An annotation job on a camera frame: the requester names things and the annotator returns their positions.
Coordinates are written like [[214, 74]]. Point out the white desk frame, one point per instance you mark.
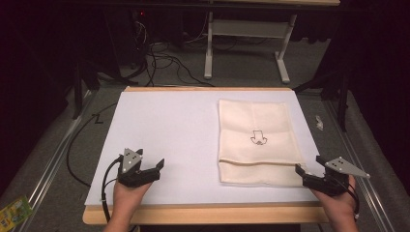
[[248, 28]]

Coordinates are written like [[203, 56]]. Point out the person's left hand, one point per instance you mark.
[[129, 198]]

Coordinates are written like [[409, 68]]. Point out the white table sheet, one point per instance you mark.
[[167, 129]]

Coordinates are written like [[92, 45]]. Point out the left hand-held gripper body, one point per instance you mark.
[[130, 161]]

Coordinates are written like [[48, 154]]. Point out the person's right hand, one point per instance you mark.
[[338, 206]]

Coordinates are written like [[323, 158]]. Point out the green yellow packet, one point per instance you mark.
[[13, 214]]

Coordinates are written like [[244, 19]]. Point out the metal floor rail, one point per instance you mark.
[[371, 203], [53, 164]]

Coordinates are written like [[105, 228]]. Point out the cream cloth bag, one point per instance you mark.
[[257, 129]]

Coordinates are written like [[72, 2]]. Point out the crumpled white scrap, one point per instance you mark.
[[319, 122]]

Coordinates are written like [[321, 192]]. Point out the black metal stand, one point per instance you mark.
[[77, 96], [343, 106]]

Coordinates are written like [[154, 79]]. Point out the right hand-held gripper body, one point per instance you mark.
[[336, 180]]

